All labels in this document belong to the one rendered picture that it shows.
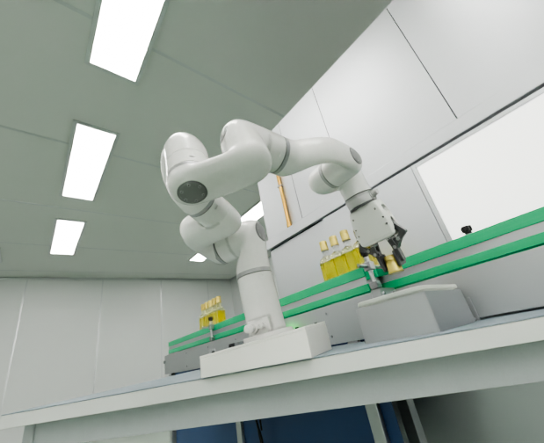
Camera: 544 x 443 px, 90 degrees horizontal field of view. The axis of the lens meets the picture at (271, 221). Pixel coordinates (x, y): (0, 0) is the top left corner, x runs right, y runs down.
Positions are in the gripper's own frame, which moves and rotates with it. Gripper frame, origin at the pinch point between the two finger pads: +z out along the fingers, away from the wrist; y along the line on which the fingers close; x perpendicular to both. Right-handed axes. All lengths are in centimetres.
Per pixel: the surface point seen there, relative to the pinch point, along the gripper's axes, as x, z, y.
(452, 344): 16.2, 15.7, -10.2
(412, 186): -45.2, -20.4, -0.1
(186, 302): -222, -66, 612
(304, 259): -45, -14, 65
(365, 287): -11.1, 5.7, 17.4
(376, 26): -70, -101, -16
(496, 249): -21.0, 7.9, -16.7
